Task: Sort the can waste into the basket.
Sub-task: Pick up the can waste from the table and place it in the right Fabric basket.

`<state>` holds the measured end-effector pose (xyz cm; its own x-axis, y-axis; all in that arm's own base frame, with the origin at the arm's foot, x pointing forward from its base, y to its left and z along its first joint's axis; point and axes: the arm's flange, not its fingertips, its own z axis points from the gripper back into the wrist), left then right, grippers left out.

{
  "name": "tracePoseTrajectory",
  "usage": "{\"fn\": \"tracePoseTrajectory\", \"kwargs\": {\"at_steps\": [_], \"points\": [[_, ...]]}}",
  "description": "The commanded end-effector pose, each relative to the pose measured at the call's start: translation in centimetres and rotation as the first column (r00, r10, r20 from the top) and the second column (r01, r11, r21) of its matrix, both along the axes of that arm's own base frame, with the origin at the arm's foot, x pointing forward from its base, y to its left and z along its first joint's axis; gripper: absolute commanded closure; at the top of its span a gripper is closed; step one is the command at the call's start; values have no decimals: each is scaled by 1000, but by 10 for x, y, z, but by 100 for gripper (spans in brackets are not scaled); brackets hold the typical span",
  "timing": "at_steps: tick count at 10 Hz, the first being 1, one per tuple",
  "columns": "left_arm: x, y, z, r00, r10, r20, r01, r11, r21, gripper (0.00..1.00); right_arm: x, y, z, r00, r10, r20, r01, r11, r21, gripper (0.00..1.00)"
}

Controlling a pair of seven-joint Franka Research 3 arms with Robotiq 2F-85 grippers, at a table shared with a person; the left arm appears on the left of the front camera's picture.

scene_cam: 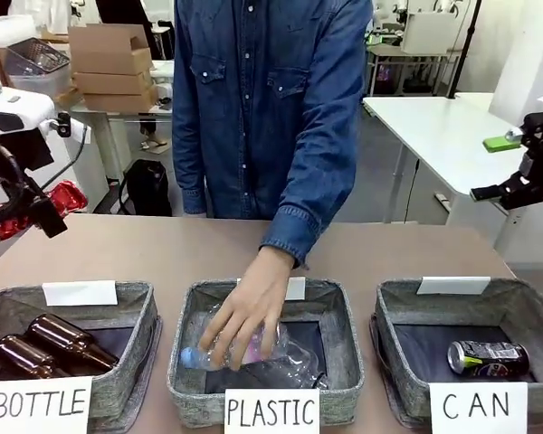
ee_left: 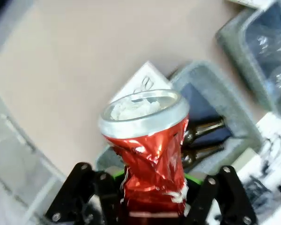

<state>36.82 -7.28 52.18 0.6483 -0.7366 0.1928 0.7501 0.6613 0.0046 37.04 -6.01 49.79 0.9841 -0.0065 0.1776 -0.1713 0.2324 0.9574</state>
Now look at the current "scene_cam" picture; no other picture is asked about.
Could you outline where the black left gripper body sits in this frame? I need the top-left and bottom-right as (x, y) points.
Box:
(0, 127), (56, 181)

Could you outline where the crushed red can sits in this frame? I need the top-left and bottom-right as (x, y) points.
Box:
(0, 179), (90, 241)

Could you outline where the brown glass bottle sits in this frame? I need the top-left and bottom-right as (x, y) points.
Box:
(0, 334), (70, 381)
(26, 313), (120, 374)

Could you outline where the black soda can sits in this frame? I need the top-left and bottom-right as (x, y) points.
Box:
(447, 339), (531, 378)

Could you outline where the crushed clear plastic bottle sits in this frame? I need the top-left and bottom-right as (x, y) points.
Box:
(202, 301), (330, 391)

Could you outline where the person's right forearm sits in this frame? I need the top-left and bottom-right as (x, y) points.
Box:
(171, 130), (212, 216)

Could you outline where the person's left forearm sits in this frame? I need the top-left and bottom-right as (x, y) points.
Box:
(258, 153), (359, 271)

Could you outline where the grey basket labelled bottle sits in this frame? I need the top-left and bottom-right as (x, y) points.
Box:
(0, 279), (163, 434)

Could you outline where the grey basket labelled can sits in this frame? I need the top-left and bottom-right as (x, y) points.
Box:
(369, 277), (543, 430)

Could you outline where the paper label reading can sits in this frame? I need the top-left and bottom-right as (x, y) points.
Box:
(428, 382), (529, 434)

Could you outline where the grey basket labelled plastic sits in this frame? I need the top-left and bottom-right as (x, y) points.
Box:
(167, 277), (367, 429)

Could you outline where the person's left hand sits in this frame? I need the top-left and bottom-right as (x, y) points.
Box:
(197, 247), (298, 373)

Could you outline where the large white table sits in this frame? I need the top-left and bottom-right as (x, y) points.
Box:
(362, 91), (543, 227)

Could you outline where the blank white card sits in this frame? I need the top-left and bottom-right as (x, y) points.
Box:
(236, 276), (308, 303)
(415, 276), (492, 297)
(42, 280), (119, 307)

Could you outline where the clear plastic crate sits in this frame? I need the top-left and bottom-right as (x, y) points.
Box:
(3, 37), (71, 99)

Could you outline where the black backpack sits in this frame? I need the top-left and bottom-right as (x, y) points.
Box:
(119, 158), (174, 218)

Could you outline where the black stand pole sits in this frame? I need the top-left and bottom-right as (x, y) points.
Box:
(447, 0), (484, 97)

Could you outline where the white desk with boxes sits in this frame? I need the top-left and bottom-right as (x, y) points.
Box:
(70, 58), (176, 182)

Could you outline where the flat cardboard box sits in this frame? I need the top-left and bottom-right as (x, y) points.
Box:
(73, 70), (154, 96)
(81, 84), (159, 113)

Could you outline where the white foam block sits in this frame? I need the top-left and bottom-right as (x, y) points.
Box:
(0, 14), (38, 50)

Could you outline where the sandalled foot of bystander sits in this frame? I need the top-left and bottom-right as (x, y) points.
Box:
(139, 121), (169, 151)

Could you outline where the white box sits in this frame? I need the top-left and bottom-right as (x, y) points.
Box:
(400, 10), (457, 55)

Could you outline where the open cardboard box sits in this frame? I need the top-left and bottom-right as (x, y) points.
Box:
(66, 23), (153, 76)

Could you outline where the paper label reading bottle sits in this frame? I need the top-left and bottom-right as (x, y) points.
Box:
(0, 374), (94, 434)

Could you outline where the person in denim shirt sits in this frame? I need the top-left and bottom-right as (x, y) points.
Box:
(170, 0), (375, 270)

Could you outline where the paper label reading plastic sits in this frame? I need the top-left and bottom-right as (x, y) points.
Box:
(224, 387), (321, 434)

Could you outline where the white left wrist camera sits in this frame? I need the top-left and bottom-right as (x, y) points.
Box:
(40, 113), (93, 146)

